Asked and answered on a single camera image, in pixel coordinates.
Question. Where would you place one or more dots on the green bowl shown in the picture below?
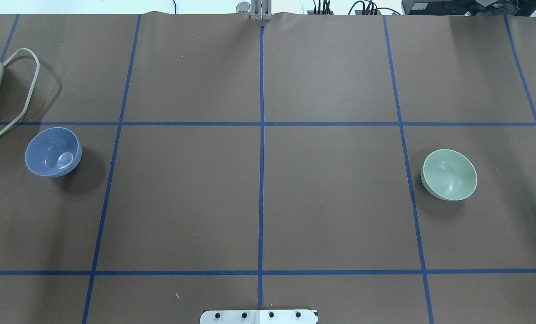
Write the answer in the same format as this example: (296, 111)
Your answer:
(448, 175)

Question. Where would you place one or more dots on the blue bowl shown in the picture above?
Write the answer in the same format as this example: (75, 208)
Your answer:
(53, 153)

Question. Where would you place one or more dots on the clear glass cup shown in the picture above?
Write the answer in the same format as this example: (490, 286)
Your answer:
(243, 7)

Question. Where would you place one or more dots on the black monitor base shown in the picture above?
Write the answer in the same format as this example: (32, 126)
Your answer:
(522, 8)

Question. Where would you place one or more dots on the aluminium camera post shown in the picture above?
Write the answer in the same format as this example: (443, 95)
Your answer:
(261, 10)

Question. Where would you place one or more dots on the black cable hub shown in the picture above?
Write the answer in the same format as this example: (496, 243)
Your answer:
(320, 8)

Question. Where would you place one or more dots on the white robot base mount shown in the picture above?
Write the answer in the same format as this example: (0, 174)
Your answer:
(286, 316)

